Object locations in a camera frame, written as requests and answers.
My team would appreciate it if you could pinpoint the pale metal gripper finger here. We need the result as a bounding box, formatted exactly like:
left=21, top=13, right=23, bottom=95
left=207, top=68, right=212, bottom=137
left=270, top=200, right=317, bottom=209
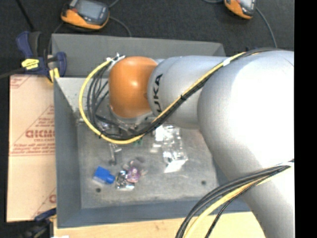
left=114, top=146, right=123, bottom=165
left=108, top=143, right=116, bottom=165

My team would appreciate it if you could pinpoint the blue box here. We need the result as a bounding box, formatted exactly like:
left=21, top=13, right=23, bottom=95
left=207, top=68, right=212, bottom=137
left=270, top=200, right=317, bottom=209
left=93, top=166, right=116, bottom=185

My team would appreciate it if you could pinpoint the purple round toy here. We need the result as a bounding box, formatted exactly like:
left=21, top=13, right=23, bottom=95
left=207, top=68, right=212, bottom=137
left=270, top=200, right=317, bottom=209
left=125, top=166, right=142, bottom=183

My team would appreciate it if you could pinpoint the silver foil packet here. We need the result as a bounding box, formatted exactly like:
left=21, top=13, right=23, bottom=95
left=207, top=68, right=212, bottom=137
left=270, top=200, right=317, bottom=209
left=115, top=170, right=136, bottom=191

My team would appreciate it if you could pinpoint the clear plastic packet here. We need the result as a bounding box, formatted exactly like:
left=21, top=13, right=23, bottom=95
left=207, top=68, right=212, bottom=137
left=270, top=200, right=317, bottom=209
left=150, top=124, right=189, bottom=175

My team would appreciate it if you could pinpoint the grey metal bin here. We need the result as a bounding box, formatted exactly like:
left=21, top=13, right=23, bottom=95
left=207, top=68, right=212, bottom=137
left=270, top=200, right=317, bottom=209
left=51, top=33, right=251, bottom=228

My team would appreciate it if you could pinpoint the brown cardboard board red print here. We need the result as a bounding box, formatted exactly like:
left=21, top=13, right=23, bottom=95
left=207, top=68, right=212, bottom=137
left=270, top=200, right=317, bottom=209
left=6, top=74, right=57, bottom=223

